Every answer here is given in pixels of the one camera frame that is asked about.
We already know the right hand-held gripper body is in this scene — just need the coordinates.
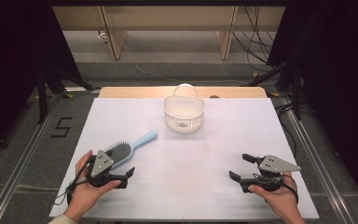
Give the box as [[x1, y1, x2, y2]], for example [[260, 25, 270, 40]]
[[239, 154, 302, 193]]

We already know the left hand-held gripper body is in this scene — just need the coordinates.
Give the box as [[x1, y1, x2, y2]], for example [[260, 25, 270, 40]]
[[86, 149, 129, 189]]

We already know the light blue hairbrush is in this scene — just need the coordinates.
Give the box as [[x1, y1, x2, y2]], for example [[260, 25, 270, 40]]
[[104, 130, 159, 171]]

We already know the white slotted plastic basket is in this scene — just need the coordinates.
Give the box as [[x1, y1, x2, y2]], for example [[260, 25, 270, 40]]
[[163, 83, 207, 134]]

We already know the person's left hand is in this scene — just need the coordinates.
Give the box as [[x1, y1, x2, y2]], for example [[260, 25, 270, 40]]
[[64, 149, 122, 217]]

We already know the person's right hand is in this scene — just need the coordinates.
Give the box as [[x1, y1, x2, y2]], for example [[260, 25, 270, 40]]
[[247, 171, 300, 218]]

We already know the black metal stand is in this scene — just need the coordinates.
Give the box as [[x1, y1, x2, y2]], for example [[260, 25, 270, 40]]
[[35, 63, 103, 125], [247, 60, 303, 122]]

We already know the black curtain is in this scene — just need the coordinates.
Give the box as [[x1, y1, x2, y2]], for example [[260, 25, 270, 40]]
[[266, 0, 358, 216], [0, 0, 86, 163]]

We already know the left hand-held gripper cable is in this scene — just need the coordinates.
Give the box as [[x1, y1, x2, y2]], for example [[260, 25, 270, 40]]
[[48, 176, 91, 215]]

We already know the hand-held gripper cable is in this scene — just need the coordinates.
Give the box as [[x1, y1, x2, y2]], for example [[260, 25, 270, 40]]
[[48, 176, 91, 215], [279, 173, 300, 205]]

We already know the black floor cable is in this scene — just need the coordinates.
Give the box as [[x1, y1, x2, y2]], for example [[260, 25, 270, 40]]
[[275, 104, 298, 159]]

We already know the right hand-held gripper cable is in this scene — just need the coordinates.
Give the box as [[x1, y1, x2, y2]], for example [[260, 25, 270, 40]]
[[279, 173, 300, 205]]

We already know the metal floor rail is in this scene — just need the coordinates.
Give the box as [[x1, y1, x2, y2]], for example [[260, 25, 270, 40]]
[[0, 92, 65, 224], [279, 96, 352, 224]]

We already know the white floor cable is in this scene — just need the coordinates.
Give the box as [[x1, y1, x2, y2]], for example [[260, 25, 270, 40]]
[[120, 41, 278, 87]]

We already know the bundle of black cables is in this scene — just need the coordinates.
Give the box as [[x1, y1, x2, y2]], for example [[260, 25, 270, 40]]
[[231, 5, 282, 74]]

